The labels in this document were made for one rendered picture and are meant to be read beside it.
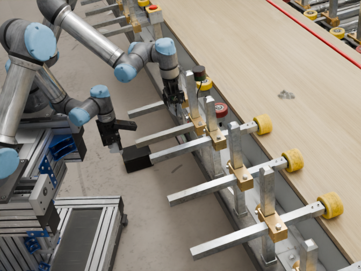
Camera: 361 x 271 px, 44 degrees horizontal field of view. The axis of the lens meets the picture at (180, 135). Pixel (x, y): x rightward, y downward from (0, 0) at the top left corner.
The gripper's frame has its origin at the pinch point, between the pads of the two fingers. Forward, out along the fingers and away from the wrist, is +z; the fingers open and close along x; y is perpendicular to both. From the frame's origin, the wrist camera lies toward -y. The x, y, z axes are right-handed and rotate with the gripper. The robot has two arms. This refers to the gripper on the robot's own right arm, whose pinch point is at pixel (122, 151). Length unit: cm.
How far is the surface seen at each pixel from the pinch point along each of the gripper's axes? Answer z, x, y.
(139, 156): 71, -78, -14
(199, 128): -3.6, 4.9, -36.3
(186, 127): -3.3, 0.9, -31.4
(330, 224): -7, 79, -56
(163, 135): -3.1, 1.4, -20.2
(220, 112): -7.8, 3.7, -47.8
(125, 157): 71, -82, -5
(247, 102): -7, 2, -62
